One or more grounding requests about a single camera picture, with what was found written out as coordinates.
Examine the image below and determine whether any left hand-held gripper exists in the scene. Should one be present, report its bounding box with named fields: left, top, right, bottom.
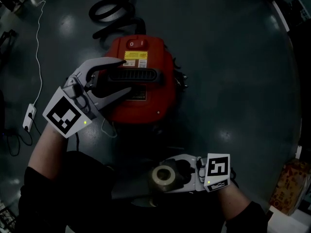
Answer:
left=42, top=56, right=133, bottom=139

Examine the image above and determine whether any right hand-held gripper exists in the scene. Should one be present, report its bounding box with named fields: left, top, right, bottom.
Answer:
left=159, top=153, right=231, bottom=194

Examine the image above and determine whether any white board edge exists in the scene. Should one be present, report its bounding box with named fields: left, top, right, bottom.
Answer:
left=270, top=0, right=291, bottom=33

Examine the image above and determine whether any red vacuum cleaner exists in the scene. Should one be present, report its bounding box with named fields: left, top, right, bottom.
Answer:
left=101, top=35, right=189, bottom=126

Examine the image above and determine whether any person's black clothing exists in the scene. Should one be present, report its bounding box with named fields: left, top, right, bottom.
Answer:
left=17, top=150, right=115, bottom=233

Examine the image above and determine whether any person's left forearm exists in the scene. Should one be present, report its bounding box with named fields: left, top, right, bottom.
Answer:
left=27, top=124, right=70, bottom=182

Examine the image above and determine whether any patterned cardboard box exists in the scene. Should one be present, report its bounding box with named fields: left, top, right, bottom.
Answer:
left=268, top=158, right=311, bottom=216

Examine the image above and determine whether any black floor cable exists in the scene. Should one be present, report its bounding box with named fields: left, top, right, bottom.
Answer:
left=2, top=116, right=42, bottom=157

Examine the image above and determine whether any wire basket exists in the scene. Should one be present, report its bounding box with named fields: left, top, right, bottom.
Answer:
left=0, top=200, right=18, bottom=233

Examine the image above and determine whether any long white cable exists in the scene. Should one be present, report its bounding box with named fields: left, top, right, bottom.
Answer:
left=33, top=0, right=56, bottom=106

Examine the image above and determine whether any person's right forearm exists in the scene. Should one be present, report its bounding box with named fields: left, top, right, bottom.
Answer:
left=217, top=180, right=256, bottom=222

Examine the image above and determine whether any white power strip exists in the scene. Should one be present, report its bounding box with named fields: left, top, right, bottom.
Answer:
left=22, top=103, right=37, bottom=133

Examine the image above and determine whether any short white cable loop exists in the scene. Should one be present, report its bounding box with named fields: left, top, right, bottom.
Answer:
left=101, top=117, right=118, bottom=138

